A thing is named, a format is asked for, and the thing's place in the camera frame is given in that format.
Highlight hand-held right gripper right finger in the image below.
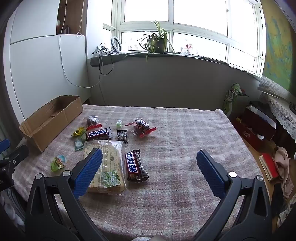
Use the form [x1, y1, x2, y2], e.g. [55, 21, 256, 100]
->
[192, 149, 273, 241]

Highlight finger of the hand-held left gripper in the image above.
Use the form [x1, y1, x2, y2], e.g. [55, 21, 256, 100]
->
[0, 145, 29, 171]
[0, 139, 10, 154]

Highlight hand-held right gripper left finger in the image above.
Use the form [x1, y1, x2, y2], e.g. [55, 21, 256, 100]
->
[25, 148, 109, 241]

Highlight clear cracker packet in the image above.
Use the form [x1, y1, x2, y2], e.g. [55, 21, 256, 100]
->
[82, 140, 127, 194]

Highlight brown cardboard box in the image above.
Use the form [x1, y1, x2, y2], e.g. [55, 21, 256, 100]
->
[19, 95, 84, 153]

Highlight dark chocolate bar blue letters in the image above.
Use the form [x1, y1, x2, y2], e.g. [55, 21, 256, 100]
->
[124, 149, 150, 182]

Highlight brownie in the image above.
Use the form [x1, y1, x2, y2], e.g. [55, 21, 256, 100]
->
[125, 118, 157, 139]
[85, 115, 102, 131]

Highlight green candy in clear wrapper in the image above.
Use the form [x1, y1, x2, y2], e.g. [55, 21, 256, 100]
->
[74, 136, 87, 151]

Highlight green jelly cup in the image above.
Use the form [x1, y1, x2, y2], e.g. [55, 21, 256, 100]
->
[51, 154, 68, 172]

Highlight pink plaid blanket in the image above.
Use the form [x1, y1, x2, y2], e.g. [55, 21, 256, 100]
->
[13, 104, 271, 241]

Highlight brown chocolate bar white label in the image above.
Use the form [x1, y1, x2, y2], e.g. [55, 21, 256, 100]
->
[85, 127, 113, 141]

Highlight yellow wrapped candy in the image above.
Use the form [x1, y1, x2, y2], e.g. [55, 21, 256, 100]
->
[71, 127, 86, 138]

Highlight small black snack packet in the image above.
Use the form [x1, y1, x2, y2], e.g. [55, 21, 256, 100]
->
[117, 129, 129, 143]

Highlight red book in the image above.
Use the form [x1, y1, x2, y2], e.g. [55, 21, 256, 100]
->
[258, 152, 280, 182]

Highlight red cardboard box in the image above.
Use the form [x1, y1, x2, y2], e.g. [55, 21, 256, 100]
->
[233, 105, 277, 151]

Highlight pink cloth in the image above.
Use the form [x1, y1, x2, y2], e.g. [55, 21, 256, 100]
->
[272, 146, 292, 200]

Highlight green printed bag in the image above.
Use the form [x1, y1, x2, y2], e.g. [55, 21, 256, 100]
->
[223, 83, 244, 117]

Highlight white cabinet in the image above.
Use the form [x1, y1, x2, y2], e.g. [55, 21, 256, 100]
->
[9, 0, 91, 121]

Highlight white lace cloth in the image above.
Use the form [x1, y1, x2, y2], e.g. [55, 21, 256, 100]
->
[264, 91, 296, 141]

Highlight white power strip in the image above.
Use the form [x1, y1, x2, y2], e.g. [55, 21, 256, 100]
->
[93, 46, 112, 55]

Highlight grey windowsill cloth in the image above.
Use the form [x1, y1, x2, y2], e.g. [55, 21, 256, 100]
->
[90, 51, 263, 80]

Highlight potted spider plant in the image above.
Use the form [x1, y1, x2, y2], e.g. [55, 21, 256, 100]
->
[136, 20, 177, 62]

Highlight white framed window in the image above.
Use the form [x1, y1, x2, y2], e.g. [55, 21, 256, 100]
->
[103, 0, 266, 76]

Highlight white cable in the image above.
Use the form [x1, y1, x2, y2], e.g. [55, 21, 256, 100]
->
[59, 0, 104, 88]

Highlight black cable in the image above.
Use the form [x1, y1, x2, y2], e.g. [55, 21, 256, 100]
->
[92, 43, 114, 76]

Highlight white ring light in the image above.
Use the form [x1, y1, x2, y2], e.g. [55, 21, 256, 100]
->
[110, 36, 121, 53]

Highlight wall map poster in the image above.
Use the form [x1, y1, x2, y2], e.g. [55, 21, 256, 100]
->
[257, 0, 296, 99]

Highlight wooden wall shelf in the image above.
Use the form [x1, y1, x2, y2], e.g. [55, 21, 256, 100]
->
[56, 0, 89, 36]

